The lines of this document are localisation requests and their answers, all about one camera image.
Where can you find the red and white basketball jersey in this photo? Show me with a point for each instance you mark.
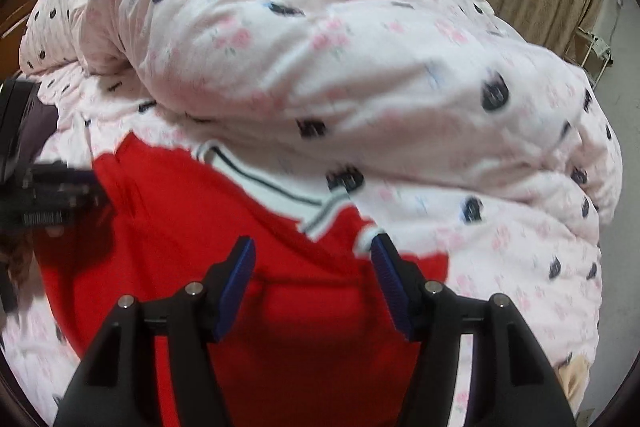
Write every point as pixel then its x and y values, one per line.
pixel 175 217

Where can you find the dark purple cloth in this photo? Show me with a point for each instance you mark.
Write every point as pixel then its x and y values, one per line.
pixel 42 127

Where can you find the person's left hand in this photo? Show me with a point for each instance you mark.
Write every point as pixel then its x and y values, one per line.
pixel 20 259

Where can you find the pink printed quilt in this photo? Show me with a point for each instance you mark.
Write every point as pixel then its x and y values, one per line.
pixel 325 57

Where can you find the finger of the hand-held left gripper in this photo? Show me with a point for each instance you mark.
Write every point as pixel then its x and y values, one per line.
pixel 60 209
pixel 65 174

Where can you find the white shelf rack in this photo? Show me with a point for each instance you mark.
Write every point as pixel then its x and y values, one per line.
pixel 597 44

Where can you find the beige fluffy cloth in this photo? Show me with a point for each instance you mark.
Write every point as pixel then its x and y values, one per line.
pixel 575 374

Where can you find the brown wooden headboard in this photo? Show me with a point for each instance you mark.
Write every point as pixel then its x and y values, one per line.
pixel 12 37

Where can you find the pink printed bed sheet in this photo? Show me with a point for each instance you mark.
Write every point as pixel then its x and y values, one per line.
pixel 500 267

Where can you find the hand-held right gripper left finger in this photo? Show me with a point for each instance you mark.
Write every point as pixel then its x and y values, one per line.
pixel 235 289

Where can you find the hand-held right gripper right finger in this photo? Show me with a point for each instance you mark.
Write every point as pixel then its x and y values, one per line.
pixel 392 289

